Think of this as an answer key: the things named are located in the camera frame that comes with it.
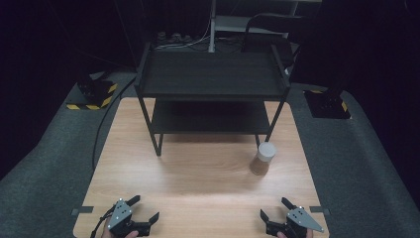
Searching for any white cable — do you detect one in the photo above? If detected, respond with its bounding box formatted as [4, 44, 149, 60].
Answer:
[154, 18, 213, 52]

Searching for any grey tape strip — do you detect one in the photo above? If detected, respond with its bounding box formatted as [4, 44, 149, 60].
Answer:
[309, 205, 331, 216]
[70, 205, 95, 217]

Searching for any person's right hand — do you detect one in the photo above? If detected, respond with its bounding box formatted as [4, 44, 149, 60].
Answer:
[275, 228, 314, 238]

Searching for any black stand base striped edge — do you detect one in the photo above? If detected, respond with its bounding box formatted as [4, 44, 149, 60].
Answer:
[65, 72, 119, 111]
[303, 86, 352, 120]

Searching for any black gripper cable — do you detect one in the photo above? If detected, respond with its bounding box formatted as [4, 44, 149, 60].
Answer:
[89, 213, 115, 238]

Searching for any person's left hand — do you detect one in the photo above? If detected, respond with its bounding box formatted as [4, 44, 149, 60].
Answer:
[100, 225, 141, 238]

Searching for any brown jar with white lid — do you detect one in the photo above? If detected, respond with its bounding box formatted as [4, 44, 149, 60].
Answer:
[249, 142, 277, 177]

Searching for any black two-tier shelf rack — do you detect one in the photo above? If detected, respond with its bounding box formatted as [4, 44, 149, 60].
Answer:
[133, 42, 292, 158]

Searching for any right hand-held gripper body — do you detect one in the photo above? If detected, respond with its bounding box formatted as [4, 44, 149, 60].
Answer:
[265, 205, 325, 238]

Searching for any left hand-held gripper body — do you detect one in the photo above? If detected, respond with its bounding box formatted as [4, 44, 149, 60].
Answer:
[106, 197, 152, 238]

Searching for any thick black floor cable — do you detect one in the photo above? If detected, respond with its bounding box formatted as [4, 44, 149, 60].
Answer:
[91, 75, 139, 172]

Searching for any black chair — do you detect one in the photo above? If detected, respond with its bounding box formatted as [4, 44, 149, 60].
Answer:
[242, 12, 305, 68]

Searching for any black power strip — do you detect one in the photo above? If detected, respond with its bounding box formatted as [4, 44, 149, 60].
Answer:
[155, 31, 196, 46]

